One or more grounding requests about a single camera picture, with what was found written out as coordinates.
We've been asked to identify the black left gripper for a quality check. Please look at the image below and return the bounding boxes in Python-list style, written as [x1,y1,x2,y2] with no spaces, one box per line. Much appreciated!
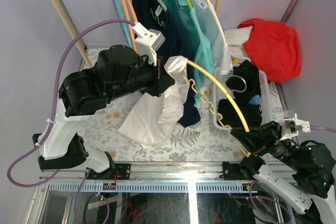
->
[108,50,176,99]

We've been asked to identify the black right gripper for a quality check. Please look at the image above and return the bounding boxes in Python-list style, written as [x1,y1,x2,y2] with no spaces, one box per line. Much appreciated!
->
[229,118,303,169]

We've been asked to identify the pale yellow wavy hanger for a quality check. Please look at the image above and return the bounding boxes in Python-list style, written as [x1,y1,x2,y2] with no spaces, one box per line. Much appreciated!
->
[182,60,251,156]

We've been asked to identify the white t shirt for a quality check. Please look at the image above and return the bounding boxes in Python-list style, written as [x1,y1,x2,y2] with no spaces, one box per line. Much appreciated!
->
[119,56,190,148]

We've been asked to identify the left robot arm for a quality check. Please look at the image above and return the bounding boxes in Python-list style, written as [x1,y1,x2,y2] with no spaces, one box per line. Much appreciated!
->
[33,45,175,179]

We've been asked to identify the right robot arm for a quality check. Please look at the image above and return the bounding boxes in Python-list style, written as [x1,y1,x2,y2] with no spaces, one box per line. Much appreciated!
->
[230,119,335,223]

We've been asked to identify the orange plastic hanger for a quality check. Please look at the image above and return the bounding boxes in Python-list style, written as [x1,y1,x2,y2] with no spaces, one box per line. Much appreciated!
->
[126,0,138,22]
[121,0,138,52]

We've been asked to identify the navy blue hanging shirt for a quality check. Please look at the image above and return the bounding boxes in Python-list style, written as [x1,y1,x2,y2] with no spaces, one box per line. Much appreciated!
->
[132,0,201,127]

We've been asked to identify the light blue hanging shirt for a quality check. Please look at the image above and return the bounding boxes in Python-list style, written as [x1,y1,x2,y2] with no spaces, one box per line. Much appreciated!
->
[190,0,233,75]

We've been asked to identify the teal hanging shirt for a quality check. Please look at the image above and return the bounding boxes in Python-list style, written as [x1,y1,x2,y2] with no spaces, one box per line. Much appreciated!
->
[153,0,215,106]

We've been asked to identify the blue plastic hanger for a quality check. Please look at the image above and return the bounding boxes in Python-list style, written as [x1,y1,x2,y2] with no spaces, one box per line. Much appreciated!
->
[112,0,133,48]

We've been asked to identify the cream white hanger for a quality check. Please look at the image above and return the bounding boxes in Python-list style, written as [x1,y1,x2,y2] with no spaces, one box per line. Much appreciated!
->
[188,0,228,51]

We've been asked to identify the black clothes in basket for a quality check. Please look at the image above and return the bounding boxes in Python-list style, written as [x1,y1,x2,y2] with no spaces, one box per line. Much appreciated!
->
[217,60,262,127]

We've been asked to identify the white laundry basket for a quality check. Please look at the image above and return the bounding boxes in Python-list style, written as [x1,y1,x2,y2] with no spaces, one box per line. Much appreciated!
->
[212,67,272,125]

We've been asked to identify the white crumpled cloth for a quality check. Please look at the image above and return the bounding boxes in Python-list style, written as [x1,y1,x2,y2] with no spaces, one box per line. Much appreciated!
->
[224,26,252,63]

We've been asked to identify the red cloth pile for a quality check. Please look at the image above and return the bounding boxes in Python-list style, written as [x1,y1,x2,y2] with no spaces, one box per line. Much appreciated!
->
[237,18,302,83]

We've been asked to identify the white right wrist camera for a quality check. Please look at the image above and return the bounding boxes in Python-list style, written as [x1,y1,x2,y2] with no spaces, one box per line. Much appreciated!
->
[279,110,311,141]

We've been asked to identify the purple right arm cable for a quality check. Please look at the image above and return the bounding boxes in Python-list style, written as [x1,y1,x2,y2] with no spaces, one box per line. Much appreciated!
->
[309,126,336,133]

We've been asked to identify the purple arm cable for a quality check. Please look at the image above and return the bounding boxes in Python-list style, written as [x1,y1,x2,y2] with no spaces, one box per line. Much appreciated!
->
[309,126,336,133]
[6,18,136,188]

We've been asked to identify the aluminium mounting rail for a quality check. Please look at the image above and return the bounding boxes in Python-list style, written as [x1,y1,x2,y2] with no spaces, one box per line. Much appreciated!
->
[39,161,297,182]

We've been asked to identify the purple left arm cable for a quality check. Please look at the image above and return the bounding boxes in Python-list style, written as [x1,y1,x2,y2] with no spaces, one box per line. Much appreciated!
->
[6,18,136,188]

